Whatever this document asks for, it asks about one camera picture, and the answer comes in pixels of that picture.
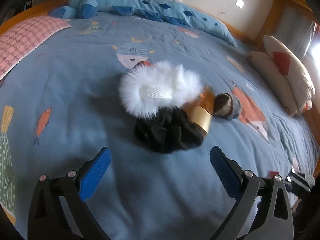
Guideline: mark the rolled striped sock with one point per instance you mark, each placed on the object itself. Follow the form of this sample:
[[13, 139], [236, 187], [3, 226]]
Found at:
[[225, 105]]

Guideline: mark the white wall switch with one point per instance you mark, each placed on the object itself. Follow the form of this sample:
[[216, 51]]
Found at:
[[240, 2]]

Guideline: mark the gold bottle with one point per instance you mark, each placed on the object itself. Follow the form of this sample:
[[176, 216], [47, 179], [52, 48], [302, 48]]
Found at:
[[202, 115]]

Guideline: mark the dark scrunchie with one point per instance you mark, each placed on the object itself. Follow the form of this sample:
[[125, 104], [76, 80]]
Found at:
[[162, 132]]

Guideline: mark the pink checked pillow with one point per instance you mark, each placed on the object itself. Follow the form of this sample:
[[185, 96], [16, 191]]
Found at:
[[25, 37]]

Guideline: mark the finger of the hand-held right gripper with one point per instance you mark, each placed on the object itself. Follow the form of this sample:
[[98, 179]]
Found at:
[[300, 182]]

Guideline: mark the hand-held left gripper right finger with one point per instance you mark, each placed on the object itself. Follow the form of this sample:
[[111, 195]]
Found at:
[[225, 172]]

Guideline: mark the white fluffy scrunchie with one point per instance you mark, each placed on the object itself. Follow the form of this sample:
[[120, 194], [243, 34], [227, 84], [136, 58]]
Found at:
[[175, 80]]

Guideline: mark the grey curtain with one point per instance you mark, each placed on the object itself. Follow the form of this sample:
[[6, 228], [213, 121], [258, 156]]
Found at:
[[295, 30]]

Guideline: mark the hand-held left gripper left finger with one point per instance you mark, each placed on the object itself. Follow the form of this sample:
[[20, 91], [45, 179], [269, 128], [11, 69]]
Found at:
[[96, 172]]

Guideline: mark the blue printed bedsheet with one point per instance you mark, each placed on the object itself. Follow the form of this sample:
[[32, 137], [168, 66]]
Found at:
[[75, 92]]

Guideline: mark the long blue plush toy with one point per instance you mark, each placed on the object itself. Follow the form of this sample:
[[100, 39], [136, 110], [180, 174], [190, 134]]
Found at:
[[150, 5]]

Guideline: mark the cream fox pillow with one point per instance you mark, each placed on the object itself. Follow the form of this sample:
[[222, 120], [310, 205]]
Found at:
[[287, 75]]

